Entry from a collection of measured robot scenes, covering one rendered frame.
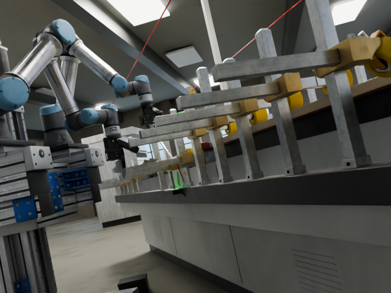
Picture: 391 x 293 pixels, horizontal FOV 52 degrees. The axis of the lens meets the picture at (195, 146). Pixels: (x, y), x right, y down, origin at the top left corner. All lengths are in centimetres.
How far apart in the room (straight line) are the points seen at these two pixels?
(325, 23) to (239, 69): 28
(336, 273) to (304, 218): 38
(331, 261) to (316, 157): 37
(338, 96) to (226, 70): 29
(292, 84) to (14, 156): 104
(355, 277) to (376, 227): 49
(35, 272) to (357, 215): 140
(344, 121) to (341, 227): 28
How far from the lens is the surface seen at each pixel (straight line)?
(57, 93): 200
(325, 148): 138
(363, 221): 101
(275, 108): 117
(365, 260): 138
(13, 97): 163
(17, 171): 163
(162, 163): 200
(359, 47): 93
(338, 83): 96
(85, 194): 205
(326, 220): 112
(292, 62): 86
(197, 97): 102
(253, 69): 81
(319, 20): 99
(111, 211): 897
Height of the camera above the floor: 77
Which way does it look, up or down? 4 degrees up
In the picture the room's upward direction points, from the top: 12 degrees counter-clockwise
